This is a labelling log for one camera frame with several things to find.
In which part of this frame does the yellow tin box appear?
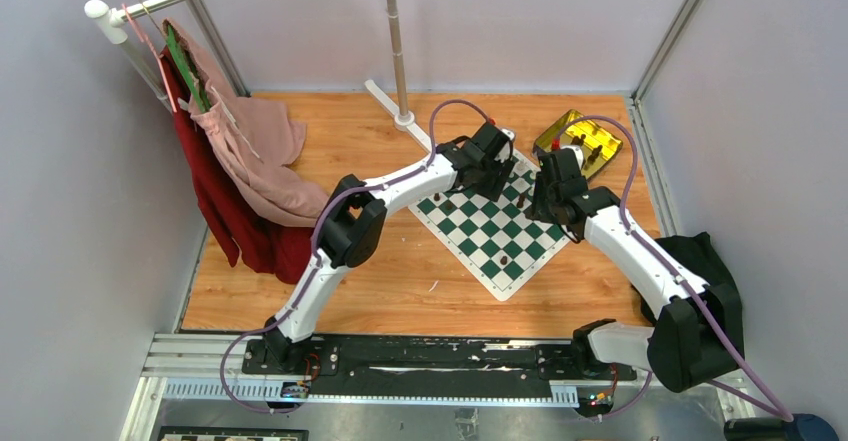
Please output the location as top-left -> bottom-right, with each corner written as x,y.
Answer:
532,109 -> 623,180

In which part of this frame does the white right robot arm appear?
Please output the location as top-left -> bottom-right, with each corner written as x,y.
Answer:
529,148 -> 744,393

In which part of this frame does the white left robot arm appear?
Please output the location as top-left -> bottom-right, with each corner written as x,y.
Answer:
262,122 -> 515,374

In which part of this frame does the green white chess mat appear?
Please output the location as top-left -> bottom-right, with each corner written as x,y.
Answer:
409,152 -> 569,302

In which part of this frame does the white clothes rack stand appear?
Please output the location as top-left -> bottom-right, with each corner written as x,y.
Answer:
364,0 -> 432,152

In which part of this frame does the black cloth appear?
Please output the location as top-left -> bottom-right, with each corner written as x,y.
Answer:
633,232 -> 745,366

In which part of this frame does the red cloth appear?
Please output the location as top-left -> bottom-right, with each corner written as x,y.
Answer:
161,51 -> 314,284

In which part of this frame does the pink cloth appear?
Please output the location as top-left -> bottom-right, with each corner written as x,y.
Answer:
163,18 -> 328,228

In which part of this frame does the green hanger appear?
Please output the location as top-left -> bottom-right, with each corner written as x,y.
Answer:
163,21 -> 211,113

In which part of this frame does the dark blue cylinder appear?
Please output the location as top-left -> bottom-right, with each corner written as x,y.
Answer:
723,414 -> 840,441

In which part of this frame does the white rack bar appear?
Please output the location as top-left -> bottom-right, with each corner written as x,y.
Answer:
84,0 -> 293,111

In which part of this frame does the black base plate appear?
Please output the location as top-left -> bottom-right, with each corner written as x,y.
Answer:
242,334 -> 637,399

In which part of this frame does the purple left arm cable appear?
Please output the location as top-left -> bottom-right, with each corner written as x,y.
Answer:
220,98 -> 495,415

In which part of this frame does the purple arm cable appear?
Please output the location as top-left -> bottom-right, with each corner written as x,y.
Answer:
220,98 -> 495,415
549,115 -> 794,424

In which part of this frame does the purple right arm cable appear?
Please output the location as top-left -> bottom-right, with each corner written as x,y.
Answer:
549,115 -> 794,424

